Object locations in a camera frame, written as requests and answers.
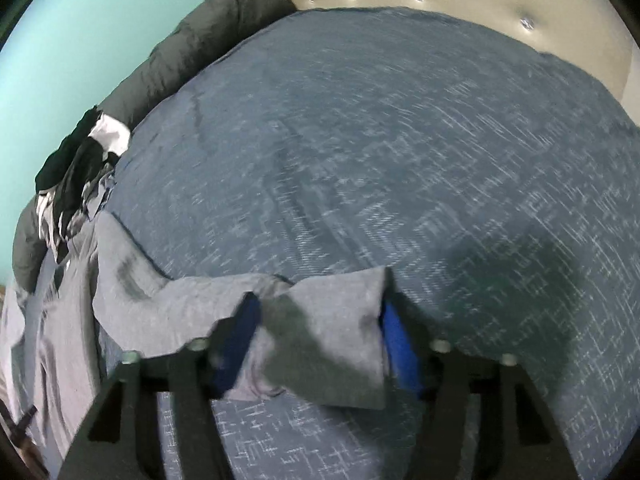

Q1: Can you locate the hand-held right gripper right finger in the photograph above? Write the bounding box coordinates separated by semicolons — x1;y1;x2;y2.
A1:
381;300;581;480

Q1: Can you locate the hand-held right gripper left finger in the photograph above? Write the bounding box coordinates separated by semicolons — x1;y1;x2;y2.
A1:
57;292;263;480

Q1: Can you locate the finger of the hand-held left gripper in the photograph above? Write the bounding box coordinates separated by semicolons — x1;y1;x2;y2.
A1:
9;404;39;450

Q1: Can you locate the grey sweater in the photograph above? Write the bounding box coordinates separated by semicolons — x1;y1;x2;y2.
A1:
10;212;393;466

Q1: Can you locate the pile of clothes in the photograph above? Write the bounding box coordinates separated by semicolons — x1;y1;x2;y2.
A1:
35;107;133;261

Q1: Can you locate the bed with blue sheet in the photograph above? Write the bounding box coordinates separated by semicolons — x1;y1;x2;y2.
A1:
20;7;640;480

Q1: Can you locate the dark grey rolled duvet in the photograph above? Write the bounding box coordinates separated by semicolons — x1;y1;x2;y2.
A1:
12;0;298;293

